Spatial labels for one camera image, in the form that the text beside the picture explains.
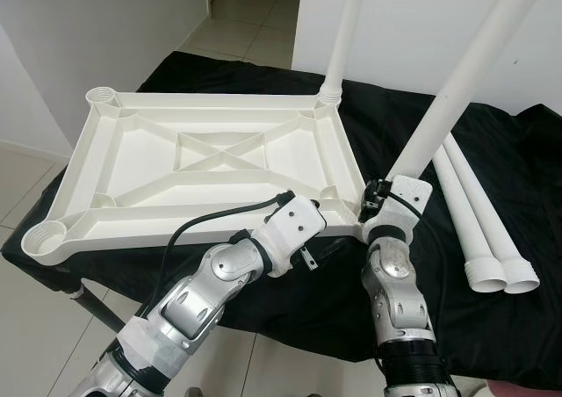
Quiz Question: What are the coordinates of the white plastic table top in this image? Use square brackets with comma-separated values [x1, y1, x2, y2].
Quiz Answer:
[18, 85, 370, 262]

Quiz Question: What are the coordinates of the black metal table leg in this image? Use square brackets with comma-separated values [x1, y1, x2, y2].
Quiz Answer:
[66, 274, 124, 335]

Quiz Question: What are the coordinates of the pink cushion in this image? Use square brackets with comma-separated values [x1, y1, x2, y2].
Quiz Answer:
[487, 379, 562, 397]

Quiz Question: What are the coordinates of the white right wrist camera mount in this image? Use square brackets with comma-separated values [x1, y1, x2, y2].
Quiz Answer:
[362, 176, 431, 244]

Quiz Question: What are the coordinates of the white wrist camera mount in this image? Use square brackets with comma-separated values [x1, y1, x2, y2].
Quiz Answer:
[362, 176, 431, 244]
[259, 195, 328, 279]

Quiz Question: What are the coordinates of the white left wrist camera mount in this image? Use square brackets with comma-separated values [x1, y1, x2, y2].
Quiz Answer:
[259, 195, 328, 279]

